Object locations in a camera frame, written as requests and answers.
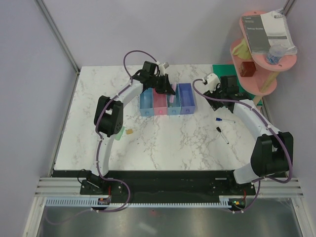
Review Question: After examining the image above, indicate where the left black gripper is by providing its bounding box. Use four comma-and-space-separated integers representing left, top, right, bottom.
150, 74, 175, 96

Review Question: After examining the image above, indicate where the pink bin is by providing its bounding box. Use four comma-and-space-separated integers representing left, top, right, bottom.
153, 90, 167, 116

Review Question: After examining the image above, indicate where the light blue bin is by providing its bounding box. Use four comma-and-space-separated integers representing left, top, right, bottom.
139, 88, 154, 117

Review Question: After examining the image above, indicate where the medium blue bin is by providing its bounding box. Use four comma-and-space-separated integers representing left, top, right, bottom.
166, 84, 181, 116

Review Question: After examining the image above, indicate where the purple bin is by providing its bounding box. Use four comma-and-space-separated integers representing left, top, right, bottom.
178, 83, 196, 115

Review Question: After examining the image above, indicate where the blue cap marker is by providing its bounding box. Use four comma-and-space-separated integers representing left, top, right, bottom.
215, 118, 235, 123

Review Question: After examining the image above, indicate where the black cap marker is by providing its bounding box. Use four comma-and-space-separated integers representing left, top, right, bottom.
216, 127, 229, 144

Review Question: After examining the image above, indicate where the pink highlighter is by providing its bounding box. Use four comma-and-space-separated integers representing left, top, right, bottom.
171, 83, 177, 97

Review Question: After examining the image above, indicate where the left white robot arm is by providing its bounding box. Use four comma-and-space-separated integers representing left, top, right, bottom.
85, 61, 175, 194

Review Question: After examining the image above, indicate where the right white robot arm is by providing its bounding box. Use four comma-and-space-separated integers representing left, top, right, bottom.
203, 73, 294, 195

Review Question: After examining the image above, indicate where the green cutting mat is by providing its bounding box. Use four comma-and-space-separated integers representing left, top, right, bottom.
212, 64, 255, 99

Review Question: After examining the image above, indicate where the brown box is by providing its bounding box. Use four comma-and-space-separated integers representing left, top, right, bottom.
239, 61, 256, 77

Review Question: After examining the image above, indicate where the pink tiered shelf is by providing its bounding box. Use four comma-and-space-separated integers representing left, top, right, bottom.
230, 11, 297, 104

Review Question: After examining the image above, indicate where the clear jar of clips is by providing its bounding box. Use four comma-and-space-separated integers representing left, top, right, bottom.
266, 44, 287, 65

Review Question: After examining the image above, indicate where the setup guide booklet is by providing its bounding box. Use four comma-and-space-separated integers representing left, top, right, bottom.
241, 13, 275, 53

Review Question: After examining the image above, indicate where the spiral notebook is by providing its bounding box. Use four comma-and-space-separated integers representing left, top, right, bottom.
260, 8, 297, 55

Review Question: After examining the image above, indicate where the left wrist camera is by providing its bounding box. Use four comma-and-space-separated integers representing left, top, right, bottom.
156, 61, 169, 76

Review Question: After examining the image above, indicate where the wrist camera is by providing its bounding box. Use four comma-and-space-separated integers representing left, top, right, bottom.
156, 61, 169, 76
202, 73, 220, 92

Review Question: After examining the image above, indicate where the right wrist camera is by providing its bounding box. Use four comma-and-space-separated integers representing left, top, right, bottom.
202, 73, 220, 92

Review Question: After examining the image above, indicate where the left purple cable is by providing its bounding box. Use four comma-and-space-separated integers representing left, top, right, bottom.
45, 50, 160, 225

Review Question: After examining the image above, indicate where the aluminium rail frame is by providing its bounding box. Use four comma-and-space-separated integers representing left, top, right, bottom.
23, 177, 310, 237

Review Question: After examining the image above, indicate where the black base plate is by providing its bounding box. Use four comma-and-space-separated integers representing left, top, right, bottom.
52, 170, 249, 203

